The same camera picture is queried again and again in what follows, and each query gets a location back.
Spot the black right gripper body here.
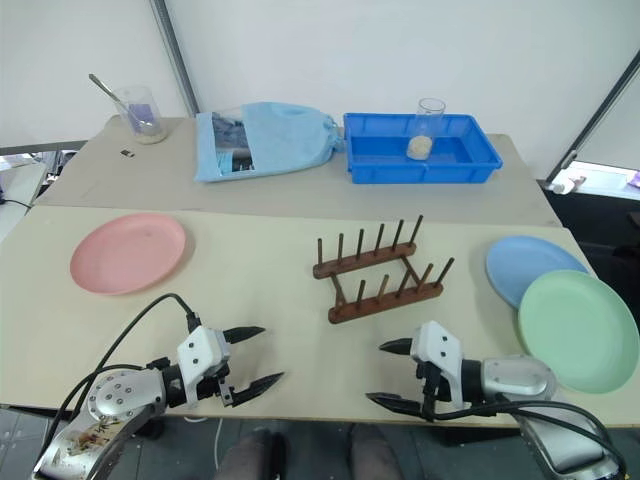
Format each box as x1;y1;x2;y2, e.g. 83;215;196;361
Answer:
415;360;452;422

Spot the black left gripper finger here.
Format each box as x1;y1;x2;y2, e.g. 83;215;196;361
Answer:
230;370;286;408
222;325;267;346

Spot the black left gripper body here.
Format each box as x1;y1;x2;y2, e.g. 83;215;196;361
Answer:
195;355;239;408

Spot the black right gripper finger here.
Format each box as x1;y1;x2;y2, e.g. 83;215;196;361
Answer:
364;391;426;417
378;337;414;358

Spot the wooden dish rack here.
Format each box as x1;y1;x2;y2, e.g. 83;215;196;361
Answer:
312;214;457;326

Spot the pink plastic plate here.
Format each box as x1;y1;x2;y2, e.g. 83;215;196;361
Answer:
69;212;188;297

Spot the blue plastic plate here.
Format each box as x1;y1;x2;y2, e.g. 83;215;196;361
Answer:
485;236;592;312

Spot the green plastic plate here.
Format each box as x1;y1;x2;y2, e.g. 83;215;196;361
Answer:
517;269;640;395

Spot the blue plastic bin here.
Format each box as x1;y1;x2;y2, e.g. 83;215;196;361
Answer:
342;111;505;186

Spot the tall clear glass beaker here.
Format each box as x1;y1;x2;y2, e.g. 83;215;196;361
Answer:
405;97;447;162

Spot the wide clear glass beaker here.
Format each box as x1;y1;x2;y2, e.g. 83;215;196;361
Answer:
115;84;168;146

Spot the metal spoon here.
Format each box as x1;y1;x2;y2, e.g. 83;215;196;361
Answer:
88;73;154;127

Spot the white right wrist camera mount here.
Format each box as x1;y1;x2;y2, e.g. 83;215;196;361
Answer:
409;320;469;404

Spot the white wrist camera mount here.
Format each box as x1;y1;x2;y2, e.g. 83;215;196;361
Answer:
176;325;232;408
409;320;469;404

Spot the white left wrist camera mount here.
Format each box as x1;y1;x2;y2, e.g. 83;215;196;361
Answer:
176;325;232;408

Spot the thin white cable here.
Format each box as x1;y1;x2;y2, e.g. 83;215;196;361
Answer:
213;418;225;472

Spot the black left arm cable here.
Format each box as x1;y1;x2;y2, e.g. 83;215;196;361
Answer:
49;293;202;441

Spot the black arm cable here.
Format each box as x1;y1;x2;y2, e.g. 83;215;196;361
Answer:
424;393;630;480
49;293;202;441

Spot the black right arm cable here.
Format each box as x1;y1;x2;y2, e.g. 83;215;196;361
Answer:
424;393;630;480

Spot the light blue drawstring bag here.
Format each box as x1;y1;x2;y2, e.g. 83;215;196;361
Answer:
193;101;347;184

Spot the grey metal frame rail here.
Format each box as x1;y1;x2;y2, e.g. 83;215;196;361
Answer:
0;139;90;157

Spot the grey metal frame pole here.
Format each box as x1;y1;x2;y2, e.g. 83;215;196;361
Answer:
148;0;204;119
543;47;640;182

